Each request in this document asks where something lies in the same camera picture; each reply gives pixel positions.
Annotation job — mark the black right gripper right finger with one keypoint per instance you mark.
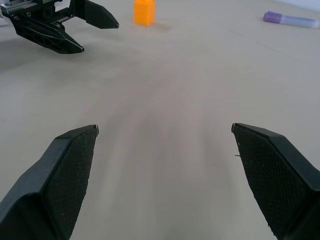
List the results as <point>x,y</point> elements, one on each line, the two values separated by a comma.
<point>275,180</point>

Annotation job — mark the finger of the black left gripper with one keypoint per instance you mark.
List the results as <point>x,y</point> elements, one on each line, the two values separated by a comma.
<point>100,15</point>
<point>47,37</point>

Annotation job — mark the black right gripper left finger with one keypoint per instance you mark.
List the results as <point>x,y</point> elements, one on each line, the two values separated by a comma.
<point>50,190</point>

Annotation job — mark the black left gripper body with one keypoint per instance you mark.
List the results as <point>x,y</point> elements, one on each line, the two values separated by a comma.
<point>47,11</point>

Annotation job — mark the yellow toy building block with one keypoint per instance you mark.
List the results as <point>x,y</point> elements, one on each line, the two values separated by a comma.
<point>143,12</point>

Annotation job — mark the purple and white marker pen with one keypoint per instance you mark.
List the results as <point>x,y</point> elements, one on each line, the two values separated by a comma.
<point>287,20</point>

